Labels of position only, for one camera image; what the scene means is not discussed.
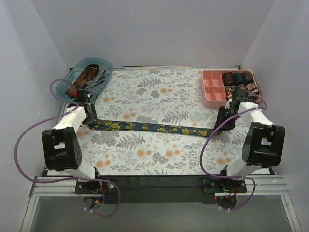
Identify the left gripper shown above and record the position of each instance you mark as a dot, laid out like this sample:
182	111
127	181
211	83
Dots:
91	114

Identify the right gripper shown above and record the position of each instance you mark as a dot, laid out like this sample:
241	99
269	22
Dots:
224	118

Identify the navy yellow floral tie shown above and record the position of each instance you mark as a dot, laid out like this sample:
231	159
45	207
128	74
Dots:
107	125

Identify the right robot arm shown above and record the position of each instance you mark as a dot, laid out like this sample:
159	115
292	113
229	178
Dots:
263	144

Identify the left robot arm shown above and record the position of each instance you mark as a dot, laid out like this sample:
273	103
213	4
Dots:
62	151

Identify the pink compartment tray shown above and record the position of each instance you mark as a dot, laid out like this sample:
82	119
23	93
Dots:
213	89

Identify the navy patterned rolled tie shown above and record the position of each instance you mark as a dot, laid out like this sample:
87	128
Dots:
241	86

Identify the dark red rolled tie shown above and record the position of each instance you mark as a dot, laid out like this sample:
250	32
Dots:
228	79

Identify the black pink floral rolled tie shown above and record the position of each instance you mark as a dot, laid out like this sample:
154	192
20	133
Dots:
252	88

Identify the teal rolled tie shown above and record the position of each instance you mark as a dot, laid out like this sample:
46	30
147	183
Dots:
238	79

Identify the grey patterned tie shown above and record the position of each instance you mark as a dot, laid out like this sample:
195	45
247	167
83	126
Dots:
96	85

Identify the brown orange tie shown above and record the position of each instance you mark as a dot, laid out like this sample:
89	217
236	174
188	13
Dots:
88	73

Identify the teal plastic bin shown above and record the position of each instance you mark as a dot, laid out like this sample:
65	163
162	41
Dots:
76	71

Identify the floral table mat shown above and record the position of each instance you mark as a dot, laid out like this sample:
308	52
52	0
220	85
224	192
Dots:
166	96

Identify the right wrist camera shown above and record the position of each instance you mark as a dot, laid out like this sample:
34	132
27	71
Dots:
229	102

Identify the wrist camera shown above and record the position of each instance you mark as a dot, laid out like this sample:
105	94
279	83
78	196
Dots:
229	102
82	96

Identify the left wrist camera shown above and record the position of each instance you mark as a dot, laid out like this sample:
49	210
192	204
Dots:
82	96

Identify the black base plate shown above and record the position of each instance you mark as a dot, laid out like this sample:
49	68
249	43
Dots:
160	189

